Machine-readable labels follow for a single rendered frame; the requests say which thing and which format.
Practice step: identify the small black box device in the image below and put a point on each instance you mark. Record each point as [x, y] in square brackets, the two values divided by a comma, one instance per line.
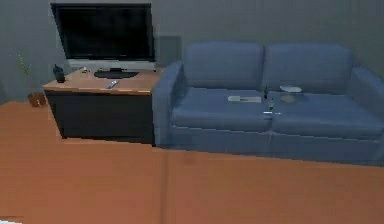
[59, 73]

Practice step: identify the green plant in brown pot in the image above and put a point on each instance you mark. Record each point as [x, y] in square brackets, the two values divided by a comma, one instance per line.
[36, 98]

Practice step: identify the small grey-white item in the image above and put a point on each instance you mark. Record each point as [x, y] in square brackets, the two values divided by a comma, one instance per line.
[270, 110]

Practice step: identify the grey flat rectangular item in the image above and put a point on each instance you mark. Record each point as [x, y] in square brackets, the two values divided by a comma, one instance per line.
[244, 99]

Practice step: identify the black flat television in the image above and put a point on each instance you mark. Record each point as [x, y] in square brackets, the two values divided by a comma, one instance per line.
[105, 31]

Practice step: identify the small dark bottle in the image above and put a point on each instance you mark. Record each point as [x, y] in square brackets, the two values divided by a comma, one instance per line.
[266, 93]

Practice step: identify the small pale object on cabinet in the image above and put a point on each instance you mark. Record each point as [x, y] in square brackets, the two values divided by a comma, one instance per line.
[84, 70]

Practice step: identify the dark cabinet with wooden top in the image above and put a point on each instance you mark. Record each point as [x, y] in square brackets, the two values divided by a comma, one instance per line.
[103, 113]

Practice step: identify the grey remote control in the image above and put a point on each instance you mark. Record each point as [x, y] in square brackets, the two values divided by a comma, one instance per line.
[112, 84]

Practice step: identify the blue two-seat sofa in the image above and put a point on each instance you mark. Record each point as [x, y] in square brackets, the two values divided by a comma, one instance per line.
[266, 113]

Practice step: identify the pale round dish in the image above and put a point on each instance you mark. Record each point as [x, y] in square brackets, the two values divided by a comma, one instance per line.
[290, 89]

